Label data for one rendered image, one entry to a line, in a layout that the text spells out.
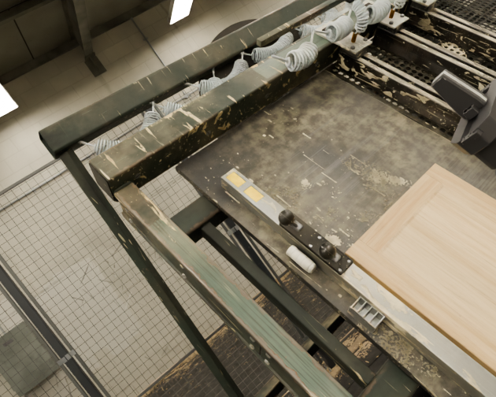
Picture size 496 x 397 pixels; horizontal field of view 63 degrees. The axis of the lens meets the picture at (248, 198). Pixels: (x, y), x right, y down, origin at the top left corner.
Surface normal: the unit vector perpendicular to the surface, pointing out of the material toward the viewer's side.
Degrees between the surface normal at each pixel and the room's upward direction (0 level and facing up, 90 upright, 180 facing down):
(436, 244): 57
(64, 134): 90
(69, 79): 90
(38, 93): 90
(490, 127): 88
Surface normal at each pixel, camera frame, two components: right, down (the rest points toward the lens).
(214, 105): 0.02, -0.60
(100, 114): 0.40, -0.18
